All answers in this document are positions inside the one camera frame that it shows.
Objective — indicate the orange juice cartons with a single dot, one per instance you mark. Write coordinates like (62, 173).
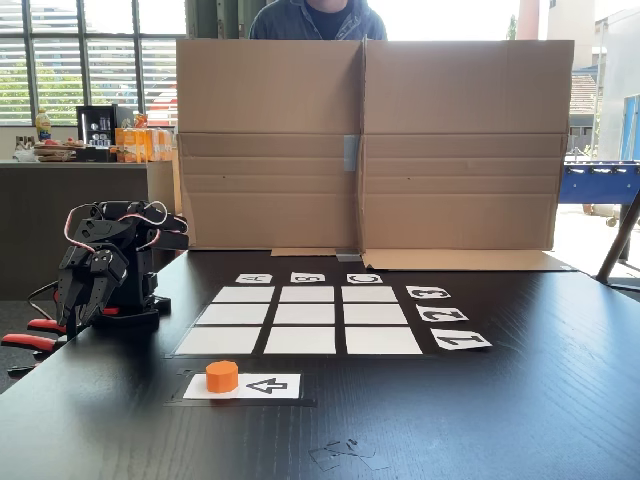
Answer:
(135, 145)

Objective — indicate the number 1 paper sheet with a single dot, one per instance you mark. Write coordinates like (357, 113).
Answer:
(460, 340)

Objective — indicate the number 3 paper sheet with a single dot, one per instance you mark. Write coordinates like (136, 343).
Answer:
(428, 292)

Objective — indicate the brown cardboard screen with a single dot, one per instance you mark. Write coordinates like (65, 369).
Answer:
(450, 100)

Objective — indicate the letter C paper sheet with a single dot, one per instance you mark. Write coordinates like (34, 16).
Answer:
(364, 278)

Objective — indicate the black mini fridge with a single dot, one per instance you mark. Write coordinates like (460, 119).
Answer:
(100, 132)

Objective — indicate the yellow bottle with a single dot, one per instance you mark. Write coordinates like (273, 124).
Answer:
(44, 125)

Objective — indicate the number 2 paper sheet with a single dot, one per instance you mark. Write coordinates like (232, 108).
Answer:
(442, 314)

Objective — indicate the white arrow paper sheet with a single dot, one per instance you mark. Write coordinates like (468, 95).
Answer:
(270, 386)

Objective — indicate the blue foosball table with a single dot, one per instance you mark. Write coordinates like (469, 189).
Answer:
(600, 180)

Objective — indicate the white nine-square grid sheet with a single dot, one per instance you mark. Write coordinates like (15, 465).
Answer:
(305, 340)

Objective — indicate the dark counter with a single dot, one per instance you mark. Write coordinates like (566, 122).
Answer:
(40, 210)

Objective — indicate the round orange token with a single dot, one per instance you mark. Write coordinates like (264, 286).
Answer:
(221, 379)

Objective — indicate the grey tape strip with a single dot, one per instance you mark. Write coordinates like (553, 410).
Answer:
(351, 152)
(348, 257)

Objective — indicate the letter B paper sheet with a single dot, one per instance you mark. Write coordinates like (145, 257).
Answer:
(307, 277)

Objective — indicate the red black table clamp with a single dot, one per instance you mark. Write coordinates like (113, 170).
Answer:
(27, 342)
(47, 325)

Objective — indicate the food tray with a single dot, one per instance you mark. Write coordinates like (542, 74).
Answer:
(55, 150)

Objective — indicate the grey metal leg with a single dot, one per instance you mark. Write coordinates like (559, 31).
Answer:
(620, 235)

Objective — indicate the person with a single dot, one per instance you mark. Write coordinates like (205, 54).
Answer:
(280, 25)

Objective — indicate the letter A paper sheet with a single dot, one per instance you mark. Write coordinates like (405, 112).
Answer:
(254, 278)

